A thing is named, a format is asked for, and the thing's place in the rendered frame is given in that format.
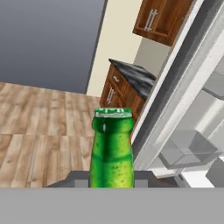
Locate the brown base cupboard run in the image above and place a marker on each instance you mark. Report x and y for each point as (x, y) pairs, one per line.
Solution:
(125, 87)

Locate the brown wall cupboard run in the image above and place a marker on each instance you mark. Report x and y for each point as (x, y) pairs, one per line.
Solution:
(159, 19)

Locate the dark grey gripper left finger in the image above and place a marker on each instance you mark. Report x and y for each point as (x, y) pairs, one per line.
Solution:
(76, 179)

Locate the grey fridge door bin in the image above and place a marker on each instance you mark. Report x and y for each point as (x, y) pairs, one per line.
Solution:
(188, 150)

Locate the green beer bottle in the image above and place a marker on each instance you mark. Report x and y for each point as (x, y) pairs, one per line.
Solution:
(112, 151)

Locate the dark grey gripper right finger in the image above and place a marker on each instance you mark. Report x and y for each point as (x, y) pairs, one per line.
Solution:
(147, 179)

